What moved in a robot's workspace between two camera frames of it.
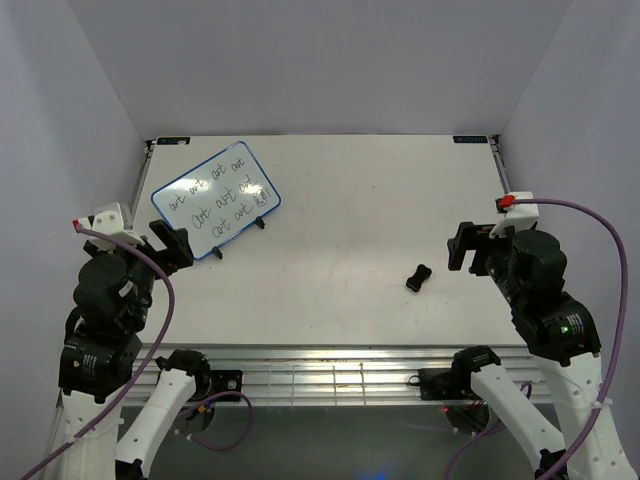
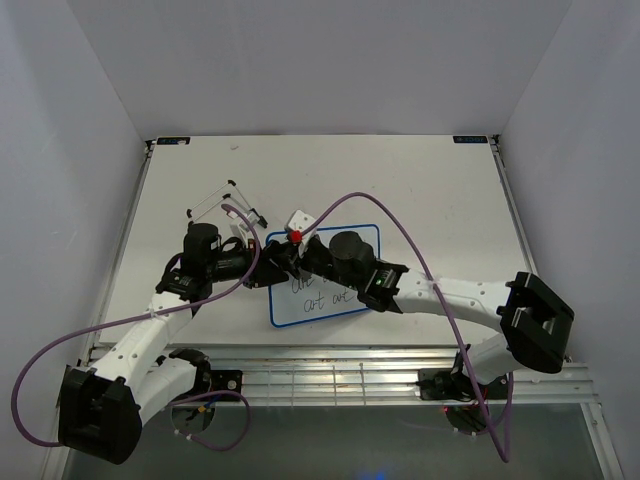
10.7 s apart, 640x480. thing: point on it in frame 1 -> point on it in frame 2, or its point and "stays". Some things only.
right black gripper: x=481 y=242 -> x=291 y=258
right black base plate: x=441 y=384 stays
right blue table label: x=470 y=139 stays
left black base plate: x=223 y=381 stays
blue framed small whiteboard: x=217 y=198 -> x=305 y=297
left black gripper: x=178 y=251 -> x=263 y=274
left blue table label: x=172 y=140 stays
